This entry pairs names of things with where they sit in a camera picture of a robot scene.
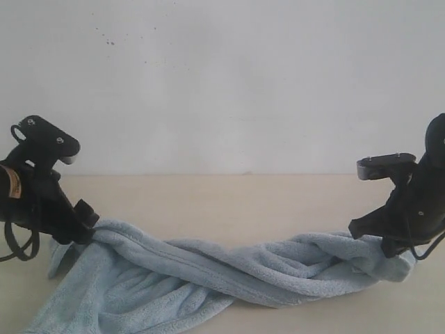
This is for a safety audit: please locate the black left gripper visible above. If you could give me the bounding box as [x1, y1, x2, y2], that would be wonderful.
[1, 146, 99, 245]

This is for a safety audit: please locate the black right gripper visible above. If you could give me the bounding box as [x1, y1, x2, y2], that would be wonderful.
[348, 156, 444, 258]

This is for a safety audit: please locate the light blue terry towel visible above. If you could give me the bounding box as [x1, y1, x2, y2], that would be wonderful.
[26, 219, 416, 333]

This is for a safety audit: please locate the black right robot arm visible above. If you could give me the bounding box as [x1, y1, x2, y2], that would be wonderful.
[348, 114, 444, 260]

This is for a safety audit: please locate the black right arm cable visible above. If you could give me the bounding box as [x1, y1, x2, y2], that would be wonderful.
[406, 222, 445, 261]

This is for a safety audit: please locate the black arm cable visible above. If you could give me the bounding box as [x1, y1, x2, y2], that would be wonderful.
[0, 218, 41, 262]
[406, 222, 445, 261]

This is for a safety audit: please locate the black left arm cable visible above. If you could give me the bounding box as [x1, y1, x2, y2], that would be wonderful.
[0, 218, 41, 262]

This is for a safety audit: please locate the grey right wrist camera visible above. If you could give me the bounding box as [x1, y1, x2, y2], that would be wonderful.
[356, 152, 416, 181]

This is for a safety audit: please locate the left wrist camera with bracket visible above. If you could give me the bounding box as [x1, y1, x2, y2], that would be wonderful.
[10, 115, 81, 166]

